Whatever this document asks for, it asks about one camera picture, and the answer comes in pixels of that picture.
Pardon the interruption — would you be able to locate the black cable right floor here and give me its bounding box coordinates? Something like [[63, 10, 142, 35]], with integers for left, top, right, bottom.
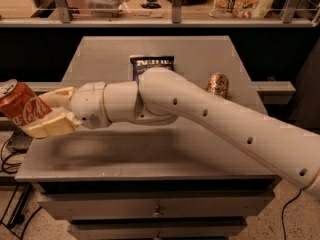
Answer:
[[280, 188, 303, 240]]

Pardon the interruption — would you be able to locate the black cables left floor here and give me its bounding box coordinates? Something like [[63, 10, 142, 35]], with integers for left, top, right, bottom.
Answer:
[[0, 130, 43, 240]]

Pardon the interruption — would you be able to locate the blue vinegar chips bag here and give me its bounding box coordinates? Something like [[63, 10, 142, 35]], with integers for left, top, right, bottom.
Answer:
[[130, 56, 174, 82]]

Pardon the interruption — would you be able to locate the red coke can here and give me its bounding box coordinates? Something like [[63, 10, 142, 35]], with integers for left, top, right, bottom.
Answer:
[[0, 79, 52, 127]]

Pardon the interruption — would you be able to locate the gold brown soda can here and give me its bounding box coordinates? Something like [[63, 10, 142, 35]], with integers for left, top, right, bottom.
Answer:
[[205, 72, 229, 99]]

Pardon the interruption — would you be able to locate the grey metal shelf rail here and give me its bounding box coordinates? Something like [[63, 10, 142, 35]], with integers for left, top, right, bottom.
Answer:
[[0, 0, 320, 27]]

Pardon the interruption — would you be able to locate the upper drawer knob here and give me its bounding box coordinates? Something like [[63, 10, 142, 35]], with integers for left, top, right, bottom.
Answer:
[[153, 206, 163, 218]]

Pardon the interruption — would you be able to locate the clear plastic container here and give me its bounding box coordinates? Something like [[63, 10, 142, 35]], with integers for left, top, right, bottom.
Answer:
[[85, 0, 126, 17]]

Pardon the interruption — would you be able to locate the colourful snack bag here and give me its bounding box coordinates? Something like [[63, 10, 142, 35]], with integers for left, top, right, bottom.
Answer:
[[209, 0, 274, 19]]

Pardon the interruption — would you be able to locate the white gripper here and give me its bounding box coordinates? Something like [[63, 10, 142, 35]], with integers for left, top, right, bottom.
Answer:
[[22, 82, 110, 139]]

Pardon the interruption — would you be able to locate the grey cabinet with drawers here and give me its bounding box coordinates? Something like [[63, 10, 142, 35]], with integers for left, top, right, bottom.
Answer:
[[16, 37, 294, 240]]

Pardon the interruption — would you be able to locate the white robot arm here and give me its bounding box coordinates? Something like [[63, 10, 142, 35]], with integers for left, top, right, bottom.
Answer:
[[24, 67, 320, 199]]

